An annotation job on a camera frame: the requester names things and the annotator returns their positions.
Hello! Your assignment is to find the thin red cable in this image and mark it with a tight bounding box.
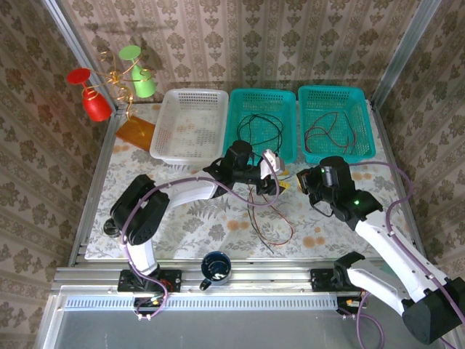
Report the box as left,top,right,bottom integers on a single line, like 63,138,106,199
307,112,357,152
304,111,349,153
246,183,295,246

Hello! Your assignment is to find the teal plastic basket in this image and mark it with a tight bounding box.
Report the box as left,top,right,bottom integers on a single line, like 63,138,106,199
222,88,297,165
297,85,377,164

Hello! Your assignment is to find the floral table mat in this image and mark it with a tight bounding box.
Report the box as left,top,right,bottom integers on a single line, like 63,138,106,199
85,103,419,261

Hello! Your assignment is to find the white plastic basket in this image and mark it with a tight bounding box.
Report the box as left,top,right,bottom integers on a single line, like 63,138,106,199
150,89,230,161

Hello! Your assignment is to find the dark blue mug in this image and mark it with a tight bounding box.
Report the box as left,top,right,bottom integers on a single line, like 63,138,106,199
198,250,233,292

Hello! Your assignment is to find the green goblet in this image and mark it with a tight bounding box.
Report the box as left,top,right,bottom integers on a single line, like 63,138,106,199
118,45,157,98

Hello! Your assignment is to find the small jar black lid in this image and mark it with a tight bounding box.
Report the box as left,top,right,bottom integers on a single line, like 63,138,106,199
103,217,128,243

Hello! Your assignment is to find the grey metal panel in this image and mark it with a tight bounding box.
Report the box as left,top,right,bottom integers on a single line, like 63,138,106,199
36,292,455,349

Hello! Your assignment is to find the red goblet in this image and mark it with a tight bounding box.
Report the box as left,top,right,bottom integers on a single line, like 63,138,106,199
66,68,113,123

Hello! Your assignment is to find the aluminium side rail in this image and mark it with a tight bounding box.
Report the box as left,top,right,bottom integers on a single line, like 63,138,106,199
68,107,123,268
370,100,426,255

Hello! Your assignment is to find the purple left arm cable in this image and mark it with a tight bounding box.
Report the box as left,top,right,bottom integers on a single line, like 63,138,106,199
121,151,283,321

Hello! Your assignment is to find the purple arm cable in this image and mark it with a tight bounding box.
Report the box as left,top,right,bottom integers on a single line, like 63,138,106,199
347,161,465,349
121,151,283,321

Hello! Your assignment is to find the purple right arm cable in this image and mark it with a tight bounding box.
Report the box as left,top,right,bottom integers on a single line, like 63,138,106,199
347,161,465,349

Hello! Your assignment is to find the aluminium front rail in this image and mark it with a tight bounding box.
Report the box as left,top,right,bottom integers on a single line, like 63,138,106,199
50,256,448,294

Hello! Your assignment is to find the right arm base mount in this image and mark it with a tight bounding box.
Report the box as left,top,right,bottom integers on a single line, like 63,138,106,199
310,268,364,293

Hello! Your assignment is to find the gold wire glass stand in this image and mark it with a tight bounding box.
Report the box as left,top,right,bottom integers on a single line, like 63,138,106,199
96,50,158,152

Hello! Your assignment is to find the white slotted cable duct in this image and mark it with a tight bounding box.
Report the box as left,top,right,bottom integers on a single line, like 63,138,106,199
63,294,341,310

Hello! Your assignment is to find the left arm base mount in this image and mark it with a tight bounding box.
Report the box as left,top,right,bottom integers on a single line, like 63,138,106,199
119,269,182,293

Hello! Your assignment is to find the aluminium frame post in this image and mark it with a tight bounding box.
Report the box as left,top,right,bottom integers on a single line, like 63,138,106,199
372,0,442,106
40,0,123,112

